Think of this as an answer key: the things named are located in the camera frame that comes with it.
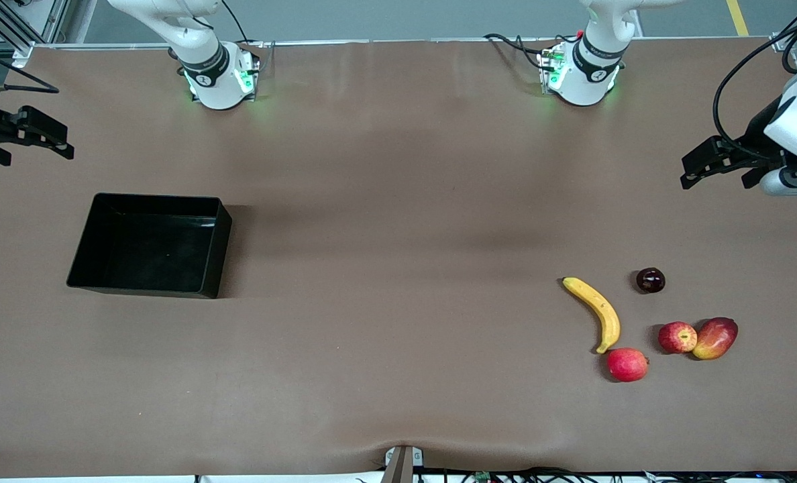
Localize red yellow apple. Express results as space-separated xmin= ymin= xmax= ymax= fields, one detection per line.
xmin=658 ymin=321 xmax=698 ymax=355

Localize black right base cable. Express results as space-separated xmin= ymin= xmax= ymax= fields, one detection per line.
xmin=221 ymin=0 xmax=268 ymax=74

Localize black base cable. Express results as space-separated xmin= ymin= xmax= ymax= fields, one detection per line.
xmin=221 ymin=0 xmax=268 ymax=74
xmin=484 ymin=32 xmax=553 ymax=71

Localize yellow banana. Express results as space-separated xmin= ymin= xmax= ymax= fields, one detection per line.
xmin=562 ymin=276 xmax=621 ymax=355

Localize red round apple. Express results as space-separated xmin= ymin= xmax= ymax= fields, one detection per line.
xmin=606 ymin=347 xmax=650 ymax=383

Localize red yellow mango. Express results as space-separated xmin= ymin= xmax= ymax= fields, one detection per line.
xmin=692 ymin=317 xmax=739 ymax=361

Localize dark purple round fruit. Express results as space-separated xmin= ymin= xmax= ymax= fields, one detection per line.
xmin=636 ymin=267 xmax=666 ymax=294

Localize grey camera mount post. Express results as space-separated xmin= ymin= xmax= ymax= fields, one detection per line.
xmin=380 ymin=445 xmax=425 ymax=483

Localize black left base cable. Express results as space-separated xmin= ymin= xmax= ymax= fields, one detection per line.
xmin=484 ymin=32 xmax=553 ymax=71

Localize black plastic box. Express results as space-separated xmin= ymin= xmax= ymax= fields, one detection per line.
xmin=66 ymin=193 xmax=233 ymax=300

